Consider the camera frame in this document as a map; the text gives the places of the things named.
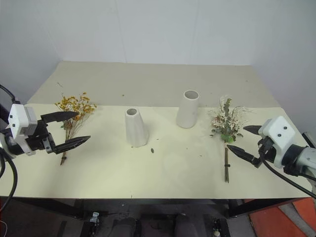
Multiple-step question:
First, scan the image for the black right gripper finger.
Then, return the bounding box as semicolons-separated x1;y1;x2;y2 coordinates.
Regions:
227;145;256;165
243;125;262;135

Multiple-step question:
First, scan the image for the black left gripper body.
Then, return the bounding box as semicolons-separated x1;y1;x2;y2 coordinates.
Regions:
24;120;56;155

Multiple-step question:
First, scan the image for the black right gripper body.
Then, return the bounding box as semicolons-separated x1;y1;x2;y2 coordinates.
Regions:
252;137;277;169

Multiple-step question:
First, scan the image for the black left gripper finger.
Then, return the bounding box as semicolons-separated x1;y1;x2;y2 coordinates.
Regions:
40;111;79;123
54;135;91;155

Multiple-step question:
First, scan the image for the small white ceramic vase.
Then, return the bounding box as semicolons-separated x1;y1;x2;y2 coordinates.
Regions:
125;107;150;148

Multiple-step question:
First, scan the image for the large white ceramic vase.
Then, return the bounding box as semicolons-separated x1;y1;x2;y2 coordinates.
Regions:
175;90;200;129

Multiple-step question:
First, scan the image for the yellow dried flower bunch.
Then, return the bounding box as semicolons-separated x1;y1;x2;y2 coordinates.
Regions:
54;92;98;166

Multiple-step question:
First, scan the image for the green and white flower bouquet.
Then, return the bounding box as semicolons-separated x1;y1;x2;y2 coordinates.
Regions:
208;96;250;184

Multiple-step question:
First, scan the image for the orange floor mat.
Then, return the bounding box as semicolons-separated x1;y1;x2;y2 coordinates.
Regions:
248;197;316;237

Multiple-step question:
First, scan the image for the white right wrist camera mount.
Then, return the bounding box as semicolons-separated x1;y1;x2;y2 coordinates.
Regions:
257;116;296;170

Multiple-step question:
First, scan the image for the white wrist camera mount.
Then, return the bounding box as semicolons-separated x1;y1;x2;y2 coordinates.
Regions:
6;103;38;157
257;116;296;170

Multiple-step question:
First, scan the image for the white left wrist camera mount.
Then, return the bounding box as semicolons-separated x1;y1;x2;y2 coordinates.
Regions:
6;103;38;157

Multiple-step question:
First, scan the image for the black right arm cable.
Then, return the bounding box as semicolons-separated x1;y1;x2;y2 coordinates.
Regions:
261;158;316;198

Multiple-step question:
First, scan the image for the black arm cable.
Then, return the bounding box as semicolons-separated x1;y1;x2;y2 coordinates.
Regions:
0;84;21;213
261;158;316;198

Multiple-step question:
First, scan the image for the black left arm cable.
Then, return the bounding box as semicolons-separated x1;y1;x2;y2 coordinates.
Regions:
0;84;21;213

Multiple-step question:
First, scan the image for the black table frame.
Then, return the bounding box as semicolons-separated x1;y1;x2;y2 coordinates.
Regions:
0;196;298;219

